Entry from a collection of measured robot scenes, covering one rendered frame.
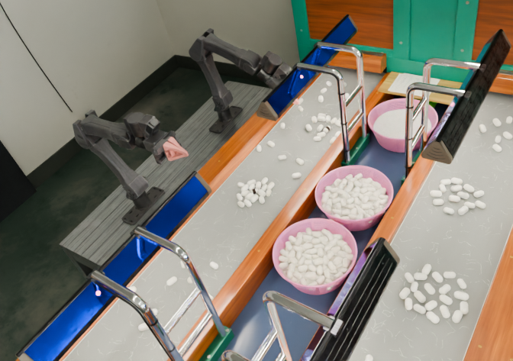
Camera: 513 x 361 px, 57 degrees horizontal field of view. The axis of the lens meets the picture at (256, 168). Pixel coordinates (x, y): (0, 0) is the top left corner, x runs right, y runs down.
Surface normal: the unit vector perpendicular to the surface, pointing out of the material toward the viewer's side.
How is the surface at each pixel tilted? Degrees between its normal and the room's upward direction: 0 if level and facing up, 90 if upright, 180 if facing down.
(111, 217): 0
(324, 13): 90
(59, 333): 58
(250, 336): 0
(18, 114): 90
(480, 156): 0
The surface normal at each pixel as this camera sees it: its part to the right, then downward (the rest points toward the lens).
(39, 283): -0.19, -0.72
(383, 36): -0.55, 0.64
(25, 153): 0.83, 0.24
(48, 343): 0.58, -0.17
